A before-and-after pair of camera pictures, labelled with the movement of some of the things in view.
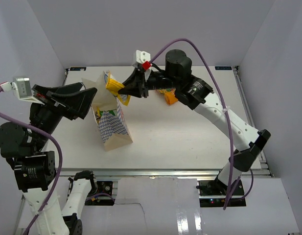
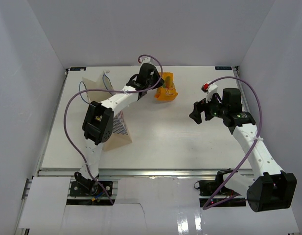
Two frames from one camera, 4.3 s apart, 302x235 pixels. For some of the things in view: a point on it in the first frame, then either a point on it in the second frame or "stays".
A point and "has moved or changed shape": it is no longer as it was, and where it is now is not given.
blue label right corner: (223, 68) stays
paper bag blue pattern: (111, 116) stays
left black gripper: (77, 100) to (156, 74)
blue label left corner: (78, 68) stays
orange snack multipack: (169, 95) has moved or changed shape
